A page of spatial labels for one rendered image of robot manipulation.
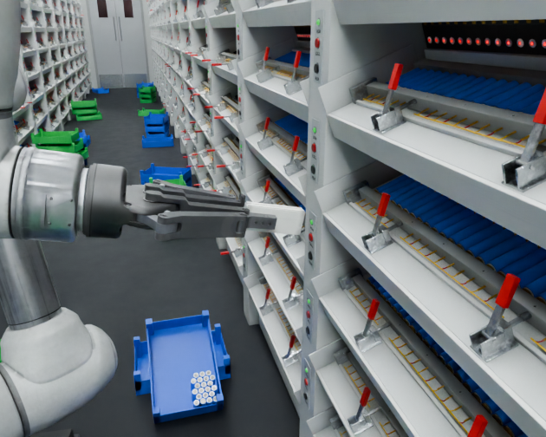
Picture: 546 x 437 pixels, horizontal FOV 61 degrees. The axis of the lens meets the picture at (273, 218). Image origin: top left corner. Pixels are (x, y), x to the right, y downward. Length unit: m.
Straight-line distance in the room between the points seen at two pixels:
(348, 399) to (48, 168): 0.75
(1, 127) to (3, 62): 0.06
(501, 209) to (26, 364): 0.86
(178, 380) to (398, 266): 0.99
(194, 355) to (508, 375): 1.17
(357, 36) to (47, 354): 0.82
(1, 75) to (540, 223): 0.48
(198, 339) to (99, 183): 1.18
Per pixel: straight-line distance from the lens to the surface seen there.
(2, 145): 0.48
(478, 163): 0.54
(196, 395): 1.46
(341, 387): 1.05
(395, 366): 0.81
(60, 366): 1.04
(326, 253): 0.95
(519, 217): 0.48
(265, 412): 1.51
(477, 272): 0.63
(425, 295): 0.65
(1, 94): 0.48
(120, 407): 1.59
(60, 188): 0.47
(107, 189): 0.47
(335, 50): 0.85
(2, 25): 0.47
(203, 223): 0.47
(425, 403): 0.76
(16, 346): 1.04
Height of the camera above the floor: 1.06
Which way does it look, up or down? 22 degrees down
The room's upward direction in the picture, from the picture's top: straight up
